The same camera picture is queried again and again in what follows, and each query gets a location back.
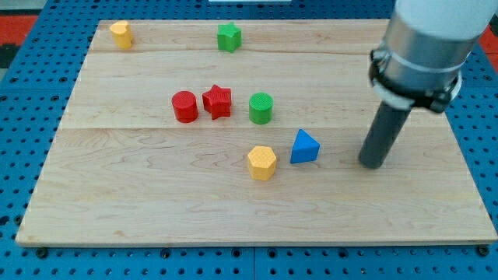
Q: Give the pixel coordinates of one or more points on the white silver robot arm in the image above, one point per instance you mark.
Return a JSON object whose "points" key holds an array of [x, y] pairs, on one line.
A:
{"points": [[419, 59]]}

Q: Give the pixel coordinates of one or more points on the blue triangle block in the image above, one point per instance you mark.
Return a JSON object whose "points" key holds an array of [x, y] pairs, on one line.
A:
{"points": [[305, 148]]}

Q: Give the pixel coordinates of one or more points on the yellow hexagon block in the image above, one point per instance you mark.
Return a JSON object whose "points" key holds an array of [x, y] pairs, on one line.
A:
{"points": [[261, 162]]}

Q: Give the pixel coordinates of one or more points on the green cylinder block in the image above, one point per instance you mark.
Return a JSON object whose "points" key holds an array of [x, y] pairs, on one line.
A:
{"points": [[260, 108]]}

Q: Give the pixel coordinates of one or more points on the red star block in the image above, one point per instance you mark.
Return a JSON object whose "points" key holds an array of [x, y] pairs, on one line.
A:
{"points": [[217, 101]]}

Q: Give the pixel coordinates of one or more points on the wooden board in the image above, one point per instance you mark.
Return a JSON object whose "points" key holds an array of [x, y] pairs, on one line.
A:
{"points": [[122, 171]]}

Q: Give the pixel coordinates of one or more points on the red cylinder block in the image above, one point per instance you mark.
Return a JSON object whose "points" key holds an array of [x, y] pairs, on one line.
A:
{"points": [[185, 106]]}

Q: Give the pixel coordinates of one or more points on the green star block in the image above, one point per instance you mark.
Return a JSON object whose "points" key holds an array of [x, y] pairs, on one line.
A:
{"points": [[229, 37]]}

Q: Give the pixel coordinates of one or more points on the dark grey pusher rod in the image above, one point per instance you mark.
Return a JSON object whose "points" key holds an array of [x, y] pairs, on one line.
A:
{"points": [[385, 128]]}

